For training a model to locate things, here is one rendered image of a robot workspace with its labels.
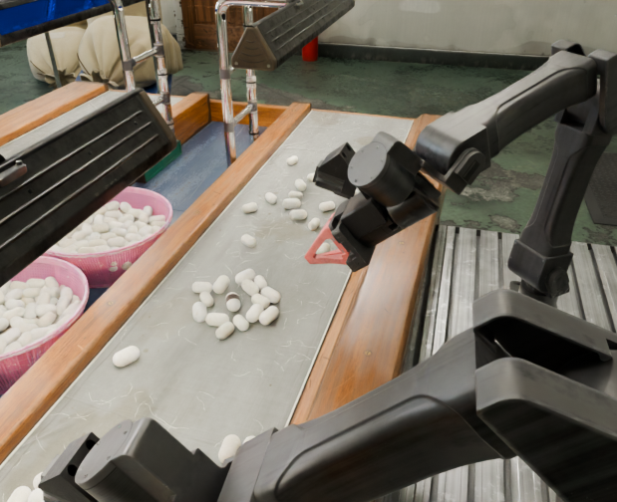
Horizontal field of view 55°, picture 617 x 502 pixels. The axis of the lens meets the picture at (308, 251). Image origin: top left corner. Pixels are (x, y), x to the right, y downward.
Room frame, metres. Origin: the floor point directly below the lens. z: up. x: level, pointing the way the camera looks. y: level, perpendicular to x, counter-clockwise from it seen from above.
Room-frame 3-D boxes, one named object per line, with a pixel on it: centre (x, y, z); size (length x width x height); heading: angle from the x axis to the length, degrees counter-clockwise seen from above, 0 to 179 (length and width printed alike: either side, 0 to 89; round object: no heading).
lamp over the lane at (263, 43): (1.30, 0.01, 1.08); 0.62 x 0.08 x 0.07; 164
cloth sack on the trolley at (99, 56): (3.77, 1.16, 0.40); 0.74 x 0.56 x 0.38; 166
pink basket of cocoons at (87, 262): (0.98, 0.39, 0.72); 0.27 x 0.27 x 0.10
